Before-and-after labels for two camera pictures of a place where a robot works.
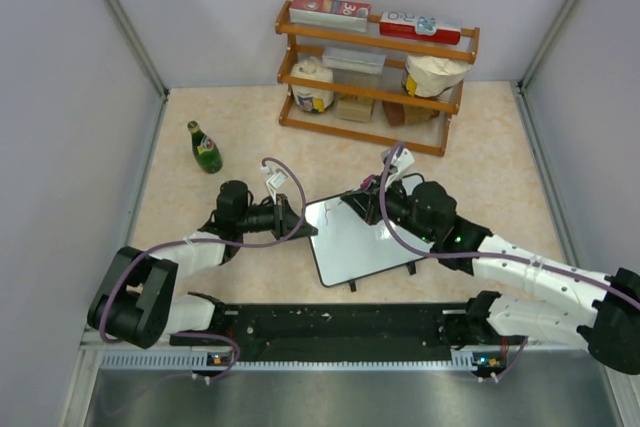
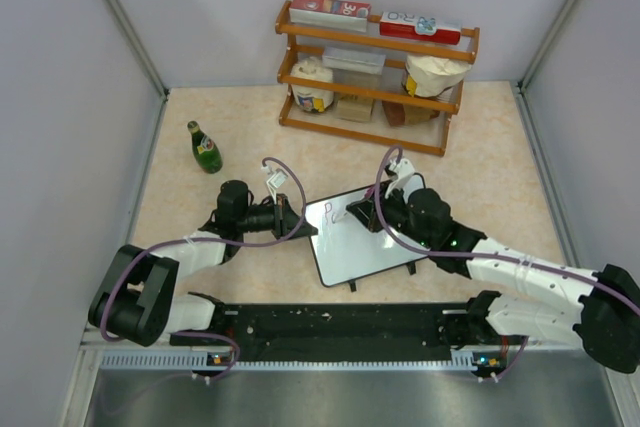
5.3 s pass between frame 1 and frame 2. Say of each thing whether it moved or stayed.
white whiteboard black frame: stayed
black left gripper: stayed
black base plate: stayed
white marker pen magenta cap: moved
